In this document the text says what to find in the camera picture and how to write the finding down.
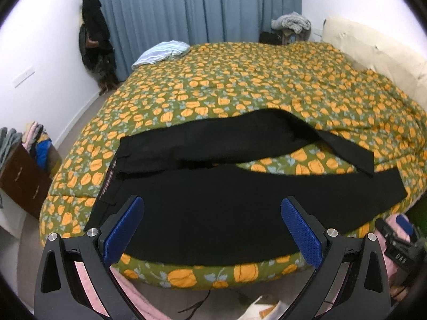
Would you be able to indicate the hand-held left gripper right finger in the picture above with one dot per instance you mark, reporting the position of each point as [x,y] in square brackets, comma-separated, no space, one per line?
[300,233]

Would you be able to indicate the cream tote bag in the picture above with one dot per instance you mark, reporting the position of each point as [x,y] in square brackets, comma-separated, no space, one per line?
[260,310]

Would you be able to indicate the black bag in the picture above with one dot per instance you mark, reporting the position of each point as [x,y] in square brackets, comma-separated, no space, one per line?
[270,37]

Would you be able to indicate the black pants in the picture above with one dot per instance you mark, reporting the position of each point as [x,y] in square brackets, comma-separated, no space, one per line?
[216,213]

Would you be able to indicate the green floral bedspread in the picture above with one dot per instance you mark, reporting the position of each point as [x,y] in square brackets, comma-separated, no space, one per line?
[250,83]

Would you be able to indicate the grey garment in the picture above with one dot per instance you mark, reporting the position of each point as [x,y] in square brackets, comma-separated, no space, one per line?
[8,143]

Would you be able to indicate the black hanging coat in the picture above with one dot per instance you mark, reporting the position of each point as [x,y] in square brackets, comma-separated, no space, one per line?
[96,16]

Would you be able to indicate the person's pink pajama clothing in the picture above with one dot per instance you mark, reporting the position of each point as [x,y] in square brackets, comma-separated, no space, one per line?
[133,301]

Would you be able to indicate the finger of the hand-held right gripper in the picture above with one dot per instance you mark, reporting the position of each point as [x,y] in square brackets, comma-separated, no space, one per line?
[405,225]
[383,227]

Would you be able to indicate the white wall switch plate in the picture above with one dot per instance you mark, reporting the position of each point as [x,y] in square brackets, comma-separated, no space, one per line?
[23,77]

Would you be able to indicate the pink garment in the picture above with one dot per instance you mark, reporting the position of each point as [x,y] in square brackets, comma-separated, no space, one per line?
[30,135]

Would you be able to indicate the brown wooden cabinet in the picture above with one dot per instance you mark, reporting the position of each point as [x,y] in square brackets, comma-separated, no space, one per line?
[26,183]

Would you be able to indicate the blue garment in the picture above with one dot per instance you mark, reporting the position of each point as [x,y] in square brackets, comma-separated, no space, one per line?
[44,153]

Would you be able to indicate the grey crumpled cloth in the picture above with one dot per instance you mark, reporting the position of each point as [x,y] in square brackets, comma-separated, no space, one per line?
[290,21]

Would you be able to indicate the black brown shoulder bag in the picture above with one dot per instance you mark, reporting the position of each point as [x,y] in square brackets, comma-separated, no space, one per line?
[87,45]

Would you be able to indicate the cream headboard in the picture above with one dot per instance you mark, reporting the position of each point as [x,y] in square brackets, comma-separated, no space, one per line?
[373,53]

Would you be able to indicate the blue curtain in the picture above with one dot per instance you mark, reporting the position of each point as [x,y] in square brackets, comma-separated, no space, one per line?
[200,6]

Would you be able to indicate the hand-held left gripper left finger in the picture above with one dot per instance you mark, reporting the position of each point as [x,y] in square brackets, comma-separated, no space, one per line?
[125,226]

